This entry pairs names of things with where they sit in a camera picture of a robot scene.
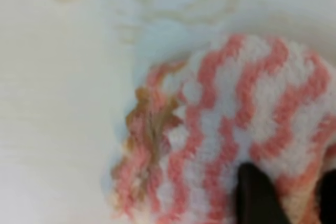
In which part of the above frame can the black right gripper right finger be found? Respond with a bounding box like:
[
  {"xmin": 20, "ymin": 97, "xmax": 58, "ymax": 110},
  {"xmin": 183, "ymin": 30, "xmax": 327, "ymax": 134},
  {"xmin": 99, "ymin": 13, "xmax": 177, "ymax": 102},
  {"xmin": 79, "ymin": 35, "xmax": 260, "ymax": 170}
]
[{"xmin": 319, "ymin": 169, "xmax": 336, "ymax": 224}]

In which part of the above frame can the pink white striped rag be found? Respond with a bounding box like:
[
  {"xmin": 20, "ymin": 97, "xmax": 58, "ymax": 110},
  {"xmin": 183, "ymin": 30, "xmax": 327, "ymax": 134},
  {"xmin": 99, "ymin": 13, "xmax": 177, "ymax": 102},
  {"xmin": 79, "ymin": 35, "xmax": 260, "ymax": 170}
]
[{"xmin": 110, "ymin": 34, "xmax": 335, "ymax": 223}]

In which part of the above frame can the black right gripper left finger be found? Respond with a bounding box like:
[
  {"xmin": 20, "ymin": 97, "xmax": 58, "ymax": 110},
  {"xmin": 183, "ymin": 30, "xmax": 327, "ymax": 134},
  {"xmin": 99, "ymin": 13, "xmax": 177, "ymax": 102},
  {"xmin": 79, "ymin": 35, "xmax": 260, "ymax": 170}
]
[{"xmin": 235, "ymin": 163, "xmax": 290, "ymax": 224}]

